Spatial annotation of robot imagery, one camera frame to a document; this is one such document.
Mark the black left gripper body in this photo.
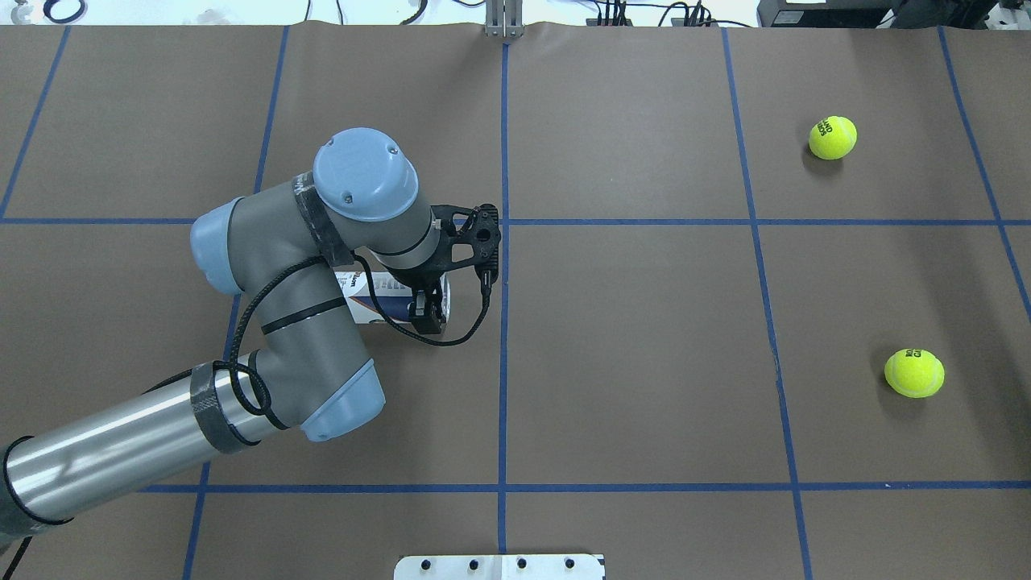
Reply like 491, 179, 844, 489
387, 260, 445, 300

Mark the clear tennis ball can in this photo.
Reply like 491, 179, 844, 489
335, 271, 452, 328

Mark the yellow tennis ball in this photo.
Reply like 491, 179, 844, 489
809, 115, 858, 160
884, 348, 946, 399

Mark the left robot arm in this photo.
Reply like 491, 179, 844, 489
2, 127, 443, 549

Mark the black box with label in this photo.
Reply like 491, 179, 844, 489
757, 1, 892, 29

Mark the white pedestal column with base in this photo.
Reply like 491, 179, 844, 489
393, 553, 607, 579

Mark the aluminium frame post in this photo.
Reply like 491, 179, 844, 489
483, 0, 525, 40

